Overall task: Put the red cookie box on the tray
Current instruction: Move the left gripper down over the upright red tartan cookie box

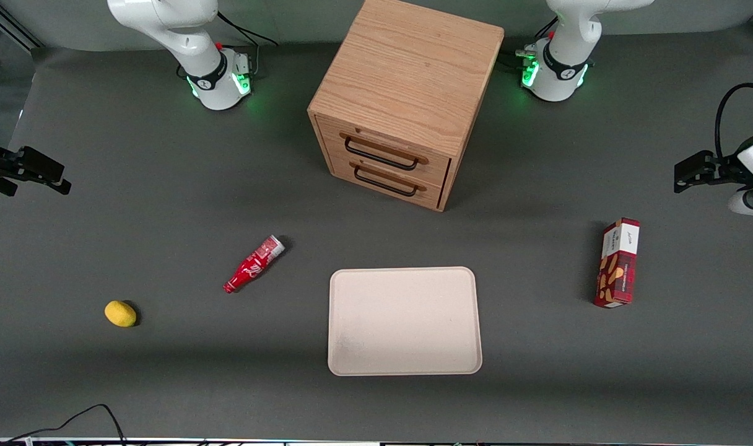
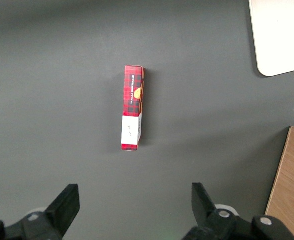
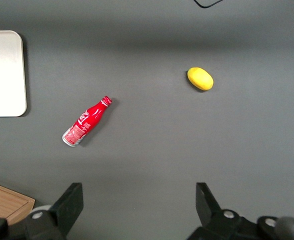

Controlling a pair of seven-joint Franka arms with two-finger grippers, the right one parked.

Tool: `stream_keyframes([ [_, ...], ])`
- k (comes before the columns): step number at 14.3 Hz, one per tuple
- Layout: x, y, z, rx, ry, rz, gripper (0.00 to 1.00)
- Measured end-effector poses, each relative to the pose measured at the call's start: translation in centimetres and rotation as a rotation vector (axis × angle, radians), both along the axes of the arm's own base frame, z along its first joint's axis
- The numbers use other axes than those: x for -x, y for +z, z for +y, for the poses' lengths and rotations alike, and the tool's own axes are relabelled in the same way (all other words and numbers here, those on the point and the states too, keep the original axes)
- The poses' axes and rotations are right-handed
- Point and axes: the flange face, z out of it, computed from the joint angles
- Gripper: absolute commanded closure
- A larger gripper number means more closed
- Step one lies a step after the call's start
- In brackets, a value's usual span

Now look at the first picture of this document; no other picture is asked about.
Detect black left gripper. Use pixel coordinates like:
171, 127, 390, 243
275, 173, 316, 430
673, 150, 753, 195

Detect red cookie box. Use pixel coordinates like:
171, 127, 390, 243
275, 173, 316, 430
593, 217, 642, 310

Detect cream rectangular tray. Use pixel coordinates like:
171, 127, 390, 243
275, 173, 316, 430
328, 266, 484, 377

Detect yellow lemon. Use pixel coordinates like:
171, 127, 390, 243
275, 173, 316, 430
104, 300, 138, 328

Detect red cola bottle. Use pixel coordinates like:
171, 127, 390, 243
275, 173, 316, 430
222, 234, 286, 295

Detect wooden two-drawer cabinet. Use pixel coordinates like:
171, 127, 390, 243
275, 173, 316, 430
307, 0, 506, 213

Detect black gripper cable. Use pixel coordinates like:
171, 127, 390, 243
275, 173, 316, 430
714, 82, 753, 163

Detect black left arm base cable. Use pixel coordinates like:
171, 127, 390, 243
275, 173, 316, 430
499, 17, 559, 70

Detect black arm base cable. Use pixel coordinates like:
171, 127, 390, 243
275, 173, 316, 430
499, 17, 559, 70
217, 11, 279, 79

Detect black looped table cable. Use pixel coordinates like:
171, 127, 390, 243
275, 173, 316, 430
4, 403, 127, 446

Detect wooden drawer black handle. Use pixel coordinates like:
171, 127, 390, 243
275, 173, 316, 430
328, 152, 447, 211
315, 115, 453, 187

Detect black right arm base cable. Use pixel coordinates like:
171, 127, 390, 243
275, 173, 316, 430
217, 11, 279, 79

